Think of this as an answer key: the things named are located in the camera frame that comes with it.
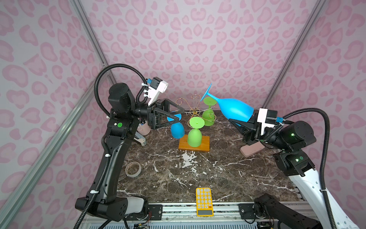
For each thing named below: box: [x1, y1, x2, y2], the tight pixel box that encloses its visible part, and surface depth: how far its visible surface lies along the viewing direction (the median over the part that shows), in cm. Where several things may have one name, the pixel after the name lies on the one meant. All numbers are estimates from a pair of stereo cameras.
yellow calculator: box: [195, 187, 214, 218], surface depth 77 cm
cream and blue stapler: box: [133, 131, 147, 146], surface depth 100 cm
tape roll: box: [124, 161, 142, 178], surface depth 90 cm
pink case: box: [240, 140, 265, 158], surface depth 95 cm
